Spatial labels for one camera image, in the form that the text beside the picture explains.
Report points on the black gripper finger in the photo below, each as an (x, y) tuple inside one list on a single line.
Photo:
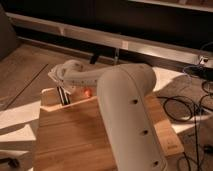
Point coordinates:
[(63, 96)]

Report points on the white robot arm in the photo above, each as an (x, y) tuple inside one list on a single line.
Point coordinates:
[(120, 92)]

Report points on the wooden block holder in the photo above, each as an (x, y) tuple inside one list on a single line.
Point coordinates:
[(50, 100)]

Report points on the wooden board table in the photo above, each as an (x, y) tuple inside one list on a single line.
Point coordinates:
[(73, 138)]

